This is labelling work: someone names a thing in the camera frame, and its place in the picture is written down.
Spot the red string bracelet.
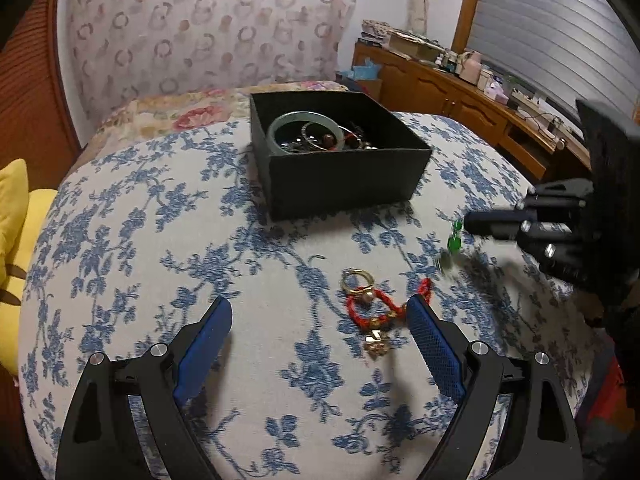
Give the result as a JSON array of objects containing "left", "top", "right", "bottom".
[{"left": 345, "top": 277, "right": 434, "bottom": 334}]

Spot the floral bed blanket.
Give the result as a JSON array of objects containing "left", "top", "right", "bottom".
[{"left": 92, "top": 80, "right": 351, "bottom": 152}]

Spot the wooden louvered wardrobe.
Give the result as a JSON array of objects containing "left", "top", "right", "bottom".
[{"left": 0, "top": 0, "right": 82, "bottom": 173}]

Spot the green jade bangle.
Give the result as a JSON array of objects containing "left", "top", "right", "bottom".
[{"left": 266, "top": 111, "right": 347, "bottom": 157}]

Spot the black charger cable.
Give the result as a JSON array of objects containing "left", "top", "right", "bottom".
[{"left": 530, "top": 110, "right": 567, "bottom": 137}]

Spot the beige storage box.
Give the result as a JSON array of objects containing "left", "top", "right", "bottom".
[{"left": 387, "top": 30, "right": 442, "bottom": 62}]

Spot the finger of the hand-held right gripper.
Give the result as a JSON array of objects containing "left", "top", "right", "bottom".
[
  {"left": 464, "top": 180, "right": 597, "bottom": 241},
  {"left": 520, "top": 222, "right": 590, "bottom": 283}
]

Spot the white power strip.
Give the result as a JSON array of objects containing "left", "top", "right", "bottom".
[{"left": 510, "top": 87, "right": 547, "bottom": 104}]

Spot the gold pendant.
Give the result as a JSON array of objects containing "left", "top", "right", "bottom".
[{"left": 362, "top": 330, "right": 394, "bottom": 359}]

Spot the stack of patterned cloth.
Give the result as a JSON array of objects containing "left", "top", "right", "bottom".
[{"left": 359, "top": 19, "right": 394, "bottom": 44}]

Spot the green drop earring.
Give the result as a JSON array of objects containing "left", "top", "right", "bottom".
[{"left": 437, "top": 219, "right": 466, "bottom": 277}]

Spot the pink thermos jug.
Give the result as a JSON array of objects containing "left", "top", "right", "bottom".
[{"left": 460, "top": 50, "right": 484, "bottom": 84}]

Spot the wooden sideboard cabinet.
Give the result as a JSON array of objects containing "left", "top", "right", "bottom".
[{"left": 352, "top": 42, "right": 594, "bottom": 182}]

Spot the blue floral tablecloth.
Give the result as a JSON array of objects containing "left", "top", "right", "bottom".
[{"left": 20, "top": 110, "right": 601, "bottom": 480}]

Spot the yellow plush toy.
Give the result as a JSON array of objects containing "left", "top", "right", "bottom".
[{"left": 0, "top": 159, "right": 59, "bottom": 377}]

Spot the red cloth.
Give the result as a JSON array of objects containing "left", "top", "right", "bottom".
[{"left": 587, "top": 355, "right": 632, "bottom": 427}]

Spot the grey window blind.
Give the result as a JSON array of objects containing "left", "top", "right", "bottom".
[{"left": 467, "top": 0, "right": 640, "bottom": 126}]

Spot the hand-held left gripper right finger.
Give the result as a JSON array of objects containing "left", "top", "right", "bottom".
[{"left": 406, "top": 294, "right": 585, "bottom": 480}]

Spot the blue tissue pack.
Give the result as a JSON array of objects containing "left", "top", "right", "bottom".
[{"left": 350, "top": 59, "right": 384, "bottom": 81}]

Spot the black jewelry box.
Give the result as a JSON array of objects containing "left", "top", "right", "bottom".
[{"left": 249, "top": 91, "right": 433, "bottom": 222}]

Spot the circle patterned curtain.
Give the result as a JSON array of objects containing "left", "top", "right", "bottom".
[{"left": 55, "top": 0, "right": 362, "bottom": 121}]

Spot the brown wooden bead bracelet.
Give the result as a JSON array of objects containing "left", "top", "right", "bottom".
[{"left": 322, "top": 120, "right": 379, "bottom": 152}]

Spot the gold ring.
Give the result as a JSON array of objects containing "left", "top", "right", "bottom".
[{"left": 342, "top": 268, "right": 374, "bottom": 294}]

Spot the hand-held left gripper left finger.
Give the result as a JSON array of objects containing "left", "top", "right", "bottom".
[{"left": 55, "top": 297, "right": 234, "bottom": 480}]

